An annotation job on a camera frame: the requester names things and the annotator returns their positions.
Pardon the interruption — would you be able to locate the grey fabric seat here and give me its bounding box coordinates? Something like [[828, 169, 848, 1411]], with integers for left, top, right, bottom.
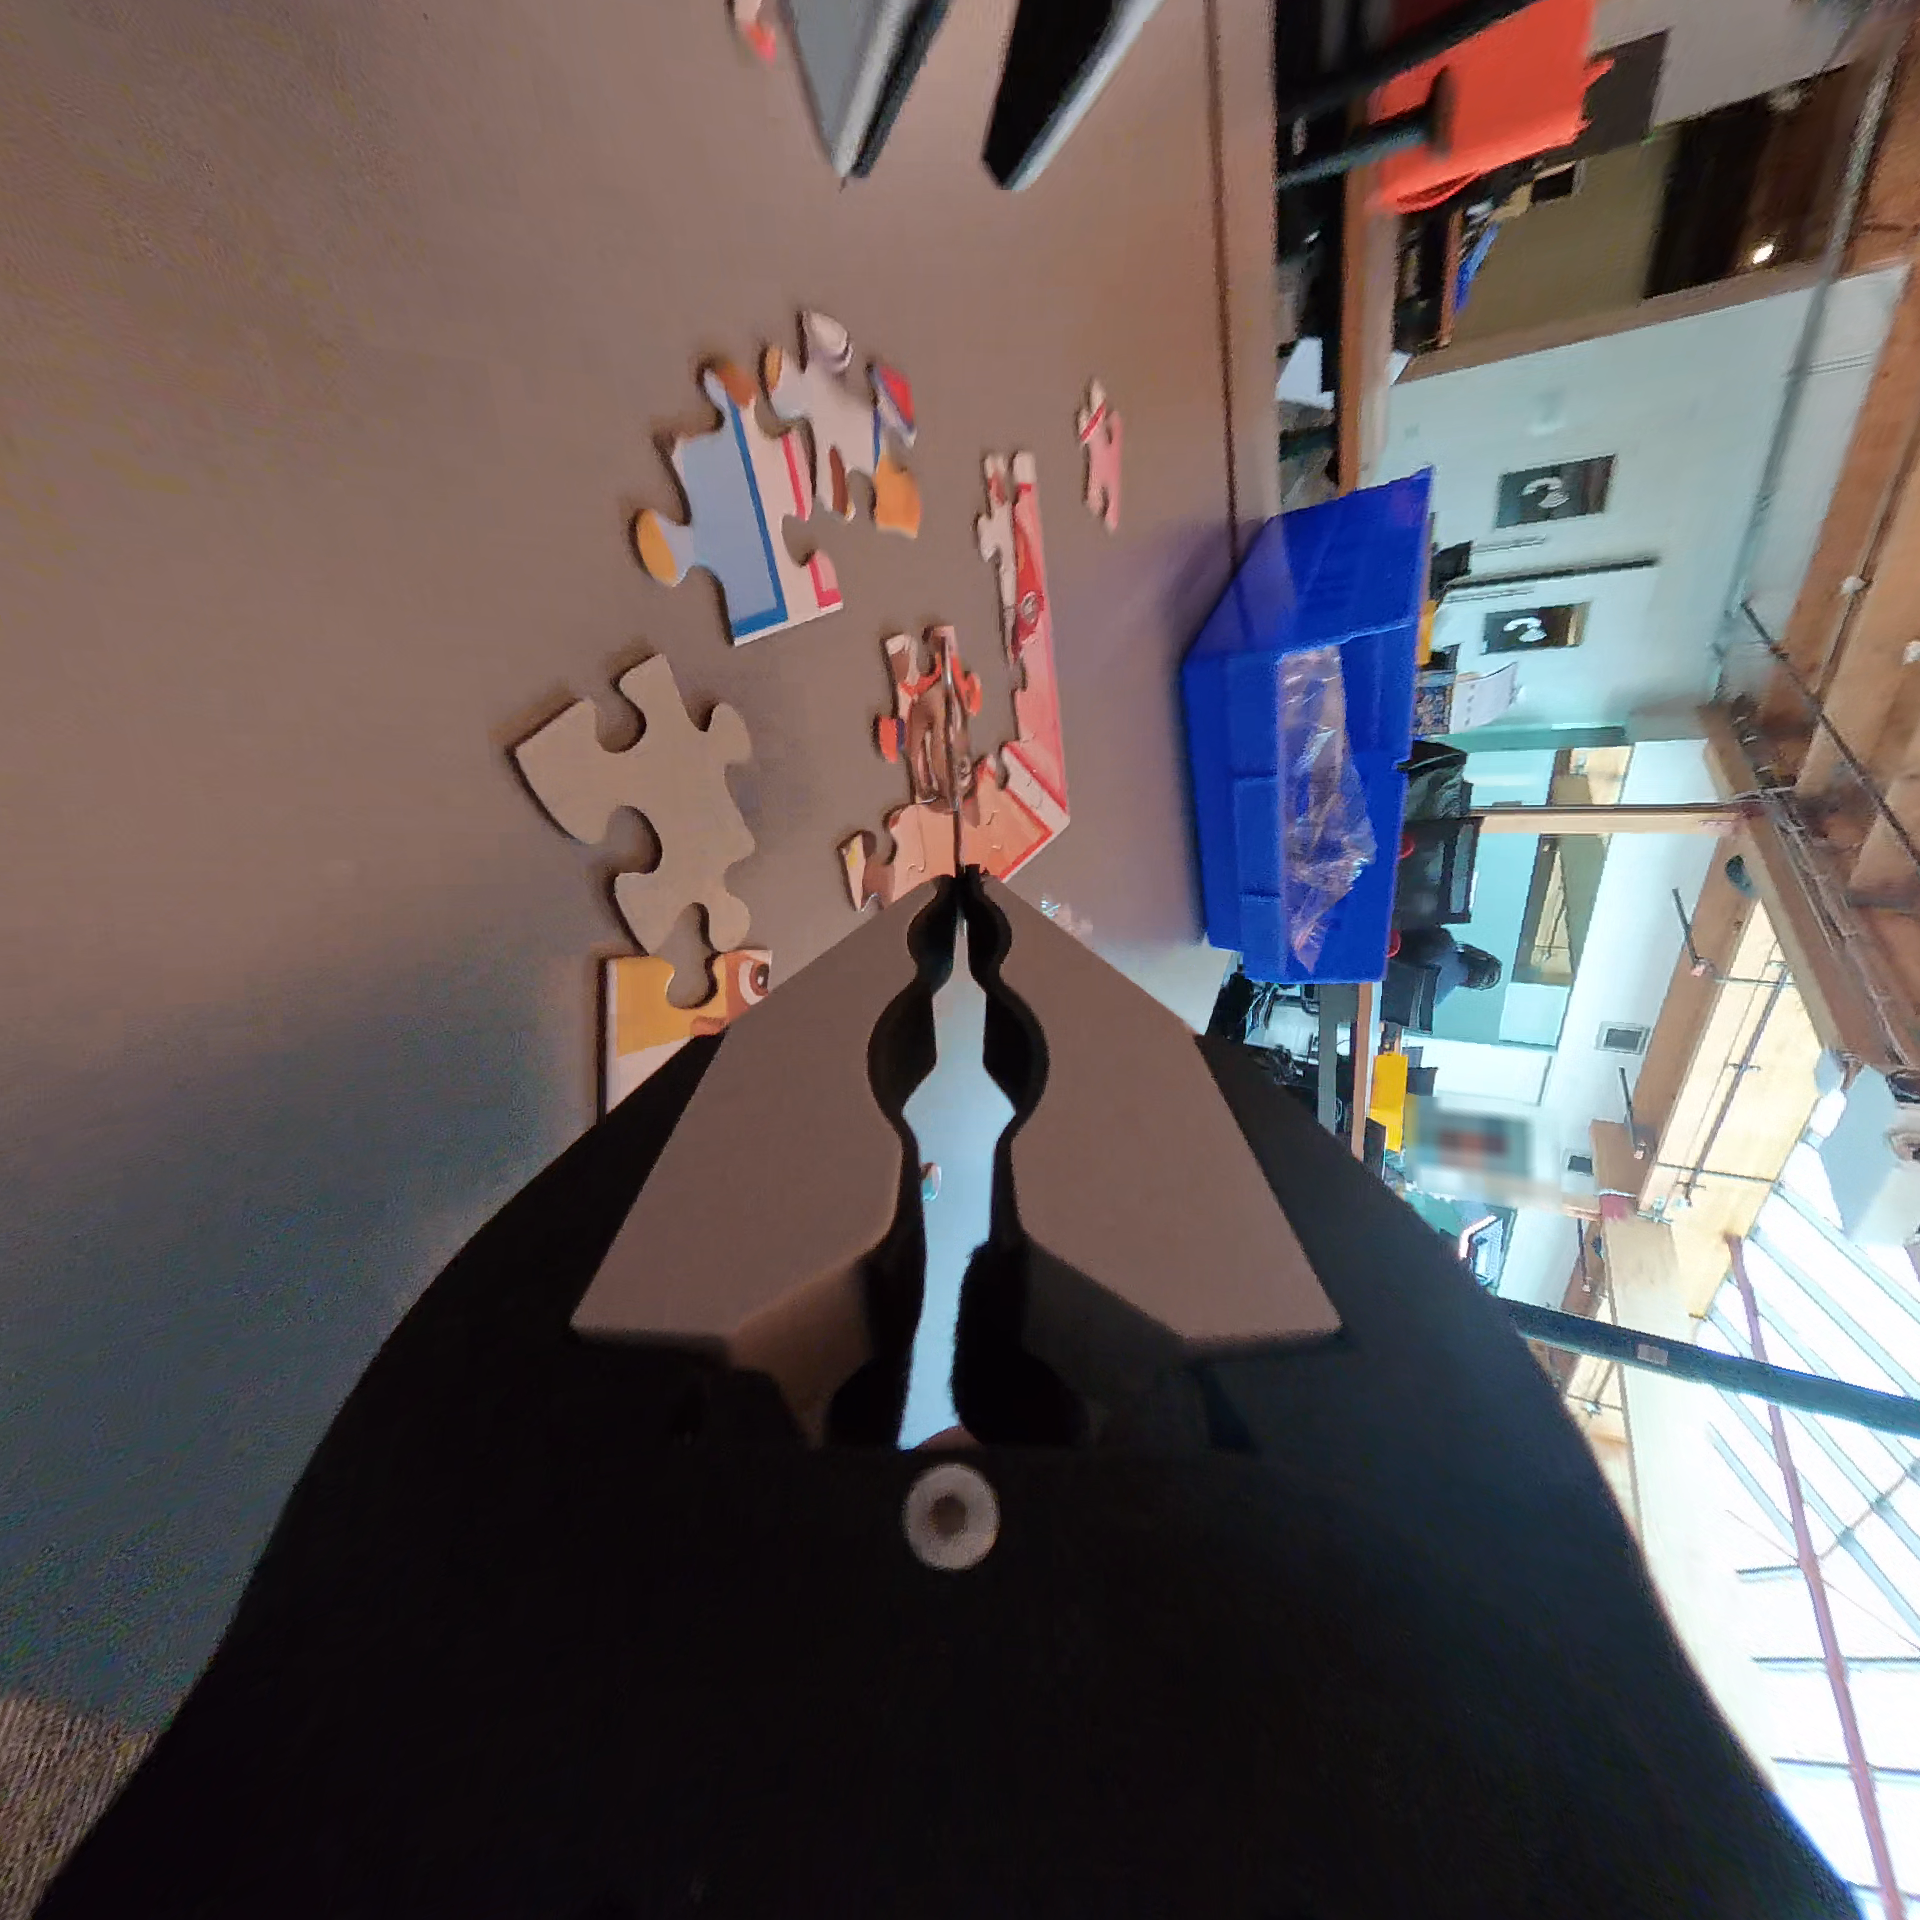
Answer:
[[0, 1691, 160, 1920]]

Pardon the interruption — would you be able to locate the white puzzle piece orange knob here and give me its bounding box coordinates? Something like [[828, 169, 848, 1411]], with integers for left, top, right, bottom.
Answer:
[[761, 308, 923, 541]]

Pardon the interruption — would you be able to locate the blue plastic bin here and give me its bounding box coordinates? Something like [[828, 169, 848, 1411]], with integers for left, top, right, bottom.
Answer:
[[1180, 468, 1435, 987]]

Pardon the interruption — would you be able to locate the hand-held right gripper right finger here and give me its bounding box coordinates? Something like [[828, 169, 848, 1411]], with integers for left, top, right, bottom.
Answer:
[[960, 870, 1345, 1452]]

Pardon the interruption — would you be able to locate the clear plastic bag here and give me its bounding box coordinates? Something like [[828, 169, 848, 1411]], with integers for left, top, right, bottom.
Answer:
[[1276, 645, 1380, 972]]

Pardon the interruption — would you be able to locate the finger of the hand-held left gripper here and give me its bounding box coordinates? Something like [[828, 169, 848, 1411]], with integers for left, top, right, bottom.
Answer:
[[984, 0, 1164, 195], [780, 0, 953, 185]]

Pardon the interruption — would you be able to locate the pink striped puzzle piece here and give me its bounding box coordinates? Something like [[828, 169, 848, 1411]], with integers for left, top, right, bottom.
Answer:
[[1075, 378, 1125, 534]]

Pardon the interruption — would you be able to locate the red fire dog puzzle section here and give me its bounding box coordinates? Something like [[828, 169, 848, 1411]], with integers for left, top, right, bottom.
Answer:
[[836, 451, 1076, 917]]

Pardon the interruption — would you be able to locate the dark green beam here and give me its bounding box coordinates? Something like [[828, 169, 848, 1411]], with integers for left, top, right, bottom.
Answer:
[[1504, 1293, 1920, 1445]]

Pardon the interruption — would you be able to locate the blue white red-striped puzzle piece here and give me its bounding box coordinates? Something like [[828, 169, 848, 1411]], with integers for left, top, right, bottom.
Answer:
[[632, 358, 847, 649]]

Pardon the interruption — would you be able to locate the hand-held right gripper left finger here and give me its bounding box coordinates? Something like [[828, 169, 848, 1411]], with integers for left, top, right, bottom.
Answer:
[[575, 874, 963, 1452]]

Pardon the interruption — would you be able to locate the orange panel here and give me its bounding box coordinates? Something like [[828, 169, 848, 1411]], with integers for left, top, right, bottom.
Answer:
[[1368, 0, 1617, 216]]

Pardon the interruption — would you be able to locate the grey desk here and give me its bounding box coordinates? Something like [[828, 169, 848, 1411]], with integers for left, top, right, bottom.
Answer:
[[0, 0, 1281, 1748]]

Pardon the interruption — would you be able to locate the brown cardboard puzzle piece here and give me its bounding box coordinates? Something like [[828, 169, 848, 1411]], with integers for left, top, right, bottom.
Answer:
[[513, 652, 760, 958]]

